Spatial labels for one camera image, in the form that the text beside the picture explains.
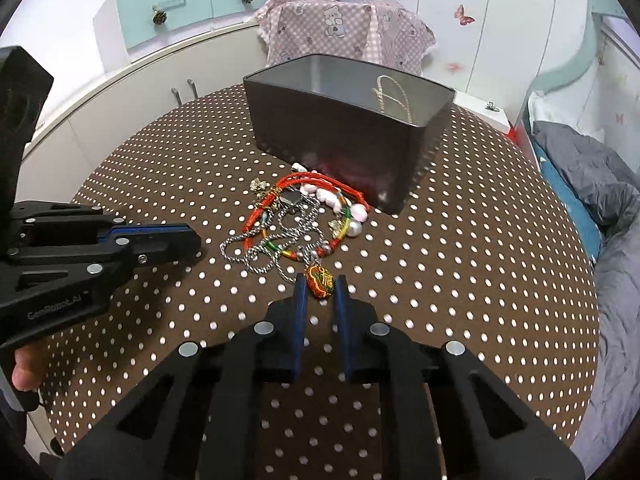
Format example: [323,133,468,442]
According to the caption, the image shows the low white cabinet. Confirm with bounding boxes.
[20,22,273,201]

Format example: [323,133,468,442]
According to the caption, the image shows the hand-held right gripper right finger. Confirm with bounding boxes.
[334,275,586,480]

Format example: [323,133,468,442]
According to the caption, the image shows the red cord bracelet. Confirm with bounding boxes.
[243,171,371,241]

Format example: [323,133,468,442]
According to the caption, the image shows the brown polka dot tablecloth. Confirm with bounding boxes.
[37,85,601,480]

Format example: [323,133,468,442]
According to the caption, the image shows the pearl pendant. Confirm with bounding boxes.
[327,205,368,238]

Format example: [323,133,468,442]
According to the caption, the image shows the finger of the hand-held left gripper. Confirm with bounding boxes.
[12,201,193,246]
[10,234,203,273]

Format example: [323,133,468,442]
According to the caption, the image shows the teal bunk bed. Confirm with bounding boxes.
[515,0,640,171]

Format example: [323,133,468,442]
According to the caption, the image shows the black metal box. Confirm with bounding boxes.
[242,53,457,215]

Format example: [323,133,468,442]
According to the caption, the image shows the red embroidered pendant cord necklace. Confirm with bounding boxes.
[243,200,351,301]

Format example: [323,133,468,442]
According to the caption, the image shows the grey duvet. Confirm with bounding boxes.
[532,120,640,461]

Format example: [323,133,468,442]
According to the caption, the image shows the pale green wardrobe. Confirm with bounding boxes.
[345,0,591,106]

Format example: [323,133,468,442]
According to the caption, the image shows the pink checked bear cloth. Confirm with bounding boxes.
[255,0,437,76]

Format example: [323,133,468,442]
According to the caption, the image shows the teal bed sheet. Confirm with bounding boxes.
[530,137,603,261]

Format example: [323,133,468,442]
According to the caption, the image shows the person's left hand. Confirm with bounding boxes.
[11,345,51,392]

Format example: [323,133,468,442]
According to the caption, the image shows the silver rope chain necklace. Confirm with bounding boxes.
[220,195,331,286]

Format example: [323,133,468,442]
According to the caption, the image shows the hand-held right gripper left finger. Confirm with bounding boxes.
[55,274,309,480]

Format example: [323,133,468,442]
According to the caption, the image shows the gold chain necklace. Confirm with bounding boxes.
[372,75,416,123]

